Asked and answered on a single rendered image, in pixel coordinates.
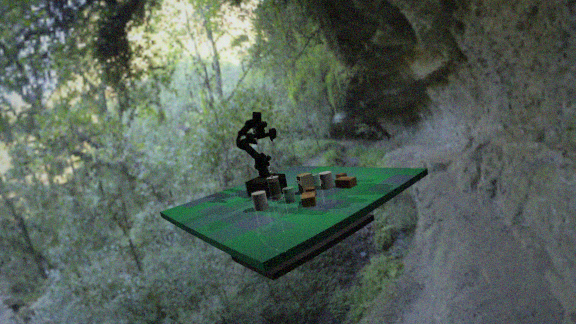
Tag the white cylinder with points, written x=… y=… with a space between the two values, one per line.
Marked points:
x=259 y=200
x=326 y=180

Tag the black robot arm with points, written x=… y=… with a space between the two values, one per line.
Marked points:
x=260 y=159

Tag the french press with black knob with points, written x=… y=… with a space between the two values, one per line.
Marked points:
x=274 y=186

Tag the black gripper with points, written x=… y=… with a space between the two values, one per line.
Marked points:
x=250 y=138

